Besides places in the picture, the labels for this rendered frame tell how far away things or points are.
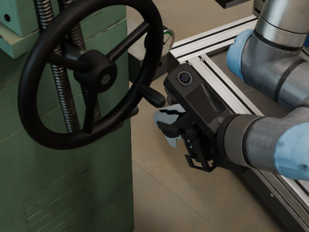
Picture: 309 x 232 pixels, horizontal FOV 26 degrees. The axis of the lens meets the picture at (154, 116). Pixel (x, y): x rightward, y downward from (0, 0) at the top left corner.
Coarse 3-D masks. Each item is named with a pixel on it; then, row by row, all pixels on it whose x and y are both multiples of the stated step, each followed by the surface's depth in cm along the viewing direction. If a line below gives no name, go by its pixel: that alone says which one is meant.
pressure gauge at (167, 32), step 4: (164, 28) 134; (164, 32) 133; (168, 32) 135; (172, 32) 135; (164, 36) 134; (168, 36) 135; (172, 36) 136; (144, 40) 135; (164, 40) 135; (168, 40) 136; (172, 40) 137; (144, 44) 135; (168, 44) 137; (172, 44) 138; (164, 48) 137; (168, 48) 138; (164, 52) 137
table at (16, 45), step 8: (88, 16) 111; (0, 24) 105; (0, 32) 104; (8, 32) 104; (40, 32) 105; (0, 40) 104; (8, 40) 102; (16, 40) 102; (24, 40) 103; (32, 40) 104; (8, 48) 103; (16, 48) 103; (24, 48) 104; (16, 56) 104
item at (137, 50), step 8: (128, 24) 146; (136, 24) 146; (128, 32) 144; (136, 48) 141; (144, 48) 141; (128, 56) 140; (136, 56) 139; (128, 64) 142; (136, 64) 140; (160, 64) 143; (136, 72) 141; (160, 72) 145
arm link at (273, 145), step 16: (304, 112) 89; (256, 128) 91; (272, 128) 88; (288, 128) 87; (304, 128) 85; (256, 144) 90; (272, 144) 87; (288, 144) 85; (304, 144) 83; (256, 160) 90; (272, 160) 87; (288, 160) 85; (304, 160) 84; (288, 176) 88; (304, 176) 85
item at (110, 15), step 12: (108, 12) 128; (120, 12) 131; (84, 24) 125; (96, 24) 128; (108, 24) 130; (84, 36) 127; (0, 48) 114; (0, 60) 115; (12, 60) 117; (24, 60) 119; (0, 72) 117; (12, 72) 119; (0, 84) 118
